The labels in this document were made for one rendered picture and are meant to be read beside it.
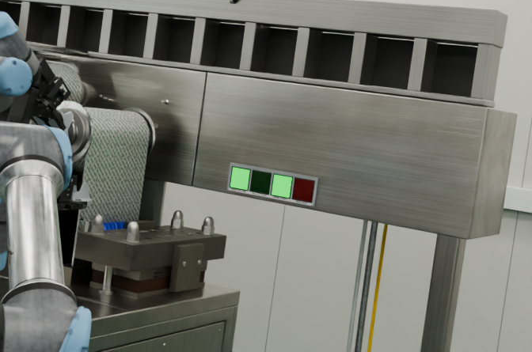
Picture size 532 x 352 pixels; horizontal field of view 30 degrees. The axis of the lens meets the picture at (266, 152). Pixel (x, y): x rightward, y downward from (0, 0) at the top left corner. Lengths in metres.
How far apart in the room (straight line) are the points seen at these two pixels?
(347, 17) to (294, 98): 0.24
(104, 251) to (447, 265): 0.82
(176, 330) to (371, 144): 0.63
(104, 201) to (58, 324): 0.98
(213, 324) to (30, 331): 1.05
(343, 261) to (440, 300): 2.51
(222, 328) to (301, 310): 2.57
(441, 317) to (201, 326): 0.58
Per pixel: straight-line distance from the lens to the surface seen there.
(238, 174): 2.49
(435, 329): 2.48
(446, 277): 2.45
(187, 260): 2.39
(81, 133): 2.36
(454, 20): 2.30
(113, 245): 2.26
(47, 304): 1.52
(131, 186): 2.52
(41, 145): 1.78
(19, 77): 2.01
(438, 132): 2.28
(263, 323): 5.19
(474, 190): 2.25
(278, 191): 2.44
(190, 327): 2.39
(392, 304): 4.87
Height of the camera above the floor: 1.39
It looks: 3 degrees down
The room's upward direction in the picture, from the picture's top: 8 degrees clockwise
